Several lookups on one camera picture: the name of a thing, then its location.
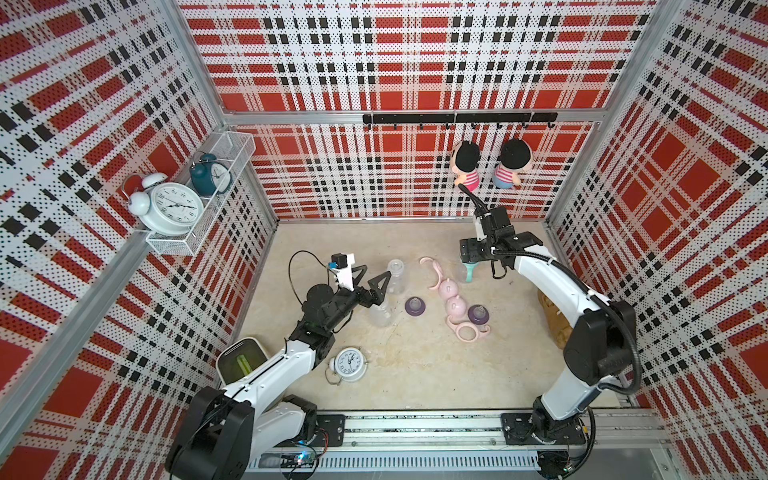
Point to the pink bottle cap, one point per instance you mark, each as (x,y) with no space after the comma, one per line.
(448,289)
(456,306)

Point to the clear baby bottle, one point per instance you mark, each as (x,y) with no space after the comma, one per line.
(382,315)
(397,283)
(459,272)

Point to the plush doll blue pants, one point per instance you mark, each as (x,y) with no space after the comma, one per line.
(515,157)

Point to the plush doll pink pants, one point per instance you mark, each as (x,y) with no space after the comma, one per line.
(464,162)

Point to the white wire shelf basket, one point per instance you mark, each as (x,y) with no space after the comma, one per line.
(234,149)

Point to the brown plush toy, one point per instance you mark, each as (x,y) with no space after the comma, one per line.
(558,325)

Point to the small white alarm clock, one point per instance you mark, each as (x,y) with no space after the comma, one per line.
(348,366)

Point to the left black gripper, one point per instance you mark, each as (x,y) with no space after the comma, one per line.
(375,296)

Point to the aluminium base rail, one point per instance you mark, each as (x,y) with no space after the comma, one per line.
(611,443)

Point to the pink bottle cap far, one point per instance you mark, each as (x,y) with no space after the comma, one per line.
(448,289)

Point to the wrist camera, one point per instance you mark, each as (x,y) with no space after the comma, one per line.
(480,228)
(341,265)

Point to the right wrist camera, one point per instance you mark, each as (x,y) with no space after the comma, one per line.
(480,228)

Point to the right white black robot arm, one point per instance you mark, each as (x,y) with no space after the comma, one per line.
(601,353)

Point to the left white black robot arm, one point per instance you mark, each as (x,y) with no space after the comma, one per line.
(224,429)

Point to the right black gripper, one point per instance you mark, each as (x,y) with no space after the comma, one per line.
(468,250)

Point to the pink bottle cap near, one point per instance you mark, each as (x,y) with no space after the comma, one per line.
(456,306)

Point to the black hook rail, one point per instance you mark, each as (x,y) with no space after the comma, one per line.
(420,119)

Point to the teal alarm clock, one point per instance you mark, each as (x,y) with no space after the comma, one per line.
(210,177)

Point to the mint green bottle handle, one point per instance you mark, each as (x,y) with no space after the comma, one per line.
(468,272)

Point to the large white alarm clock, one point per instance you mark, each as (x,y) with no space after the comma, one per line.
(166,208)

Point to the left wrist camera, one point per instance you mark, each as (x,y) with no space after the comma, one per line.
(341,265)

